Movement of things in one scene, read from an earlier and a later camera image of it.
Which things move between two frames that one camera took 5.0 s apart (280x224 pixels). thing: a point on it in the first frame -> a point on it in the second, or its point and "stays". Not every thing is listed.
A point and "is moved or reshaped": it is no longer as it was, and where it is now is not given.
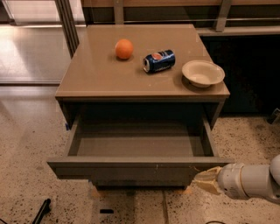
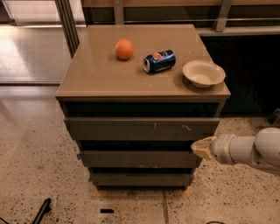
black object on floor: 45,208 stays
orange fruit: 123,48 stays
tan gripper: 229,180 -> 220,148
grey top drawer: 137,150 is moved or reshaped
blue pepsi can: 158,61 stays
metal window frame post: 68,25 stays
